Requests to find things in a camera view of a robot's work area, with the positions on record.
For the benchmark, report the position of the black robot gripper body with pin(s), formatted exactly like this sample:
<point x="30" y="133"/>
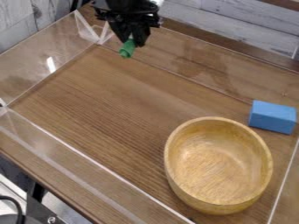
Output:
<point x="128" y="11"/>

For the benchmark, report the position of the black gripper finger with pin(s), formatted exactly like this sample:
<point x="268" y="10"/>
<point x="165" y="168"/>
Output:
<point x="121" y="29"/>
<point x="140" y="32"/>

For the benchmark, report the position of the green and white marker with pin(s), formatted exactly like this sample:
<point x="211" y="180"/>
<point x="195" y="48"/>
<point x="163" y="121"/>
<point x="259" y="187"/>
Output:
<point x="127" y="48"/>

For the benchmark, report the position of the brown wooden bowl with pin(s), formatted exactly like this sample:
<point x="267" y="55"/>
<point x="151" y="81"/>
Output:
<point x="217" y="165"/>

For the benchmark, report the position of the blue foam block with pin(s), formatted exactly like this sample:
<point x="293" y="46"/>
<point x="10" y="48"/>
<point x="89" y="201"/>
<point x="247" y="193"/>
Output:
<point x="272" y="117"/>

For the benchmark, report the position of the black metal table leg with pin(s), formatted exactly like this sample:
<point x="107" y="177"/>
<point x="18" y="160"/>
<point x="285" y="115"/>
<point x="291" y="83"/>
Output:
<point x="37" y="192"/>

